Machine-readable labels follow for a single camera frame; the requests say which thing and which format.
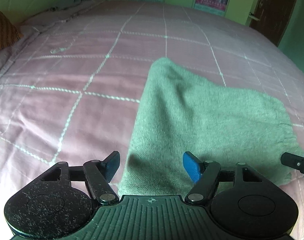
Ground grey-green fleece pants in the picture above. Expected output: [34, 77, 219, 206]
[118, 58, 304, 196]

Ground lilac pillow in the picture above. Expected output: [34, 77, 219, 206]
[0, 31, 39, 78]

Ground dark brown wooden door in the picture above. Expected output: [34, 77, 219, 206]
[250, 0, 296, 46]

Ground orange striped pillow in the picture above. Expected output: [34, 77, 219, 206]
[0, 11, 23, 50]

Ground grey crumpled cloth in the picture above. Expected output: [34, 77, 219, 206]
[49, 0, 91, 11]

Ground cream corner shelves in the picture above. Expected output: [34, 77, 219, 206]
[245, 0, 261, 27]

